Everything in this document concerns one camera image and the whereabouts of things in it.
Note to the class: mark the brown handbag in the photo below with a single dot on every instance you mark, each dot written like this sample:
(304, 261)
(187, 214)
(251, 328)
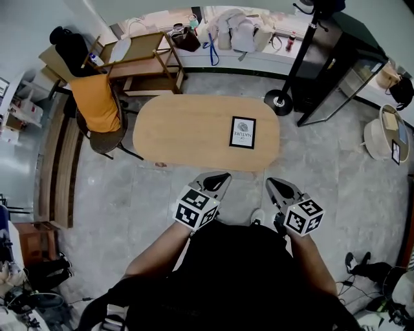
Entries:
(186, 40)

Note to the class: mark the black framed nature picture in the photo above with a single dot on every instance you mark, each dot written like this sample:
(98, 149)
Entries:
(242, 132)

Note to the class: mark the white round side table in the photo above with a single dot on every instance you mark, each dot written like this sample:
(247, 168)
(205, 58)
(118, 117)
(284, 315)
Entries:
(404, 152)

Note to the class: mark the black coat stand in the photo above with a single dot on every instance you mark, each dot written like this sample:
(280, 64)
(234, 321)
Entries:
(299, 55)

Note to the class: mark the beige tote bag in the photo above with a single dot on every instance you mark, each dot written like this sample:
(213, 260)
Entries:
(221, 30)

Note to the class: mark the black-framed white picture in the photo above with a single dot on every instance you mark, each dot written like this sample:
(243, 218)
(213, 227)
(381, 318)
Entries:
(396, 152)

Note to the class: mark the white flat bag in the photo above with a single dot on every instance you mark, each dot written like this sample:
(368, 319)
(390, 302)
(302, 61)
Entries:
(119, 50)

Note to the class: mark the person's left forearm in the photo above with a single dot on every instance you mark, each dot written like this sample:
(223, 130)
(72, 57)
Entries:
(155, 255)

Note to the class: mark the person's right forearm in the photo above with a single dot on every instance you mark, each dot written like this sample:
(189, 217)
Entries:
(313, 265)

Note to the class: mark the person's black clothed torso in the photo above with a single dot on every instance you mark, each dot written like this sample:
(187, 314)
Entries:
(233, 274)

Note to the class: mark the beige shoulder bag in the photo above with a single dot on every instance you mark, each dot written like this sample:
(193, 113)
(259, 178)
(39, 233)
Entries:
(268, 34)

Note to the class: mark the black office chair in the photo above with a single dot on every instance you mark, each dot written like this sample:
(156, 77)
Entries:
(71, 51)

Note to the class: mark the tan woven bag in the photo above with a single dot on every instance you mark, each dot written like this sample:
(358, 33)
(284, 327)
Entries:
(388, 77)

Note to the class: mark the black handbag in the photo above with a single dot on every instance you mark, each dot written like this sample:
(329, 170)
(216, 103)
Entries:
(402, 92)

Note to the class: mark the black white striped cloth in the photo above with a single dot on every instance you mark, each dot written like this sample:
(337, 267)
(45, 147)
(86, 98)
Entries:
(411, 260)

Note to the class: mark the blue book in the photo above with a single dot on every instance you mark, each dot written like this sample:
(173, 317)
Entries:
(402, 133)

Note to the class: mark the dark wicker chair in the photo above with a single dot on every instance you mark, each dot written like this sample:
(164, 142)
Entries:
(105, 143)

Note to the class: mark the white backpack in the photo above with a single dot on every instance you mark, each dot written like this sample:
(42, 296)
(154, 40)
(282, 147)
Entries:
(242, 34)

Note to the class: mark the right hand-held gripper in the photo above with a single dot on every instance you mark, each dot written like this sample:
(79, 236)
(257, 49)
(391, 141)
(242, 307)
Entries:
(304, 218)

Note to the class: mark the black glass cabinet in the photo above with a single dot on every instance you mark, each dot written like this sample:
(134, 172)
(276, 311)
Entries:
(336, 64)

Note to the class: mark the wooden shelf cart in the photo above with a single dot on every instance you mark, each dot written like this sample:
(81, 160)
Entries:
(142, 69)

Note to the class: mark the dark blue chair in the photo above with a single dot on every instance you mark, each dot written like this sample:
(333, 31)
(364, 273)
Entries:
(4, 215)

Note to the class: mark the oval wooden table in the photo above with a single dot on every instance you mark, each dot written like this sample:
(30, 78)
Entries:
(187, 135)

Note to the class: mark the cardboard box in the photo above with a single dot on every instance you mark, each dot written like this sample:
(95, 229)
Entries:
(50, 64)

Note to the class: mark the wooden step platform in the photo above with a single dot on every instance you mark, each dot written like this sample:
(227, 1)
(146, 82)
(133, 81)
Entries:
(59, 161)

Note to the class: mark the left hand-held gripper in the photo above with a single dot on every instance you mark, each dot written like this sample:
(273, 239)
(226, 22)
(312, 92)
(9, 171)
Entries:
(195, 210)

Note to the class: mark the orange cushion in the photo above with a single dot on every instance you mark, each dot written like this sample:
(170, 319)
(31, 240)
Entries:
(95, 103)

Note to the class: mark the green bottle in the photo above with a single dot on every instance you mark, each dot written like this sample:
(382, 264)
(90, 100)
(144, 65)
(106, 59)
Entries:
(193, 24)

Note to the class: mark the brown wooden cabinet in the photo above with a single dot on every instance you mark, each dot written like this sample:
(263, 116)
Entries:
(35, 242)

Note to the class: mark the dark soda bottle red label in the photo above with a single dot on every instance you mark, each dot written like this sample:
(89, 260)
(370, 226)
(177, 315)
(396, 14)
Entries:
(290, 42)

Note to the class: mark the white bottle blue label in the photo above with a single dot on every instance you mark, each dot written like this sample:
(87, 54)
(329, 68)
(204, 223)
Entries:
(96, 59)

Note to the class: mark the tan book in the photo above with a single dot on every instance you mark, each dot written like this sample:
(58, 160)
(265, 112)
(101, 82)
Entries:
(390, 121)

